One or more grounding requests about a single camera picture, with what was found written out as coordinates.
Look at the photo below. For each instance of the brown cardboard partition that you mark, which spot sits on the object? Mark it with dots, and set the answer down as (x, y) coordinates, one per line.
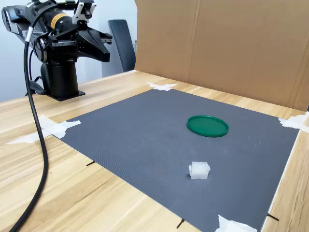
(217, 43)

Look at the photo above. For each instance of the small white plastic terminal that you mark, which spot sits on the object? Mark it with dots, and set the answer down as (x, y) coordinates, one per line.
(199, 171)

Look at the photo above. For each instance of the round green lid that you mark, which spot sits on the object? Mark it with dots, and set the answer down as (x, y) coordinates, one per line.
(207, 125)

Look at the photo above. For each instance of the small black pin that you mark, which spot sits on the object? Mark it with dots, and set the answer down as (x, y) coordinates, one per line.
(272, 216)
(180, 223)
(90, 163)

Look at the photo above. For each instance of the white tape piece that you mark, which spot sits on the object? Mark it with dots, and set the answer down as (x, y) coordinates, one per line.
(51, 128)
(295, 122)
(162, 86)
(229, 226)

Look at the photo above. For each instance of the dark grey mat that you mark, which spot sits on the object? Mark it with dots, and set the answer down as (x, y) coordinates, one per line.
(149, 140)

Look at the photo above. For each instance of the dark grey chair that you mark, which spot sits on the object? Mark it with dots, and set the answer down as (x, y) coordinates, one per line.
(122, 46)

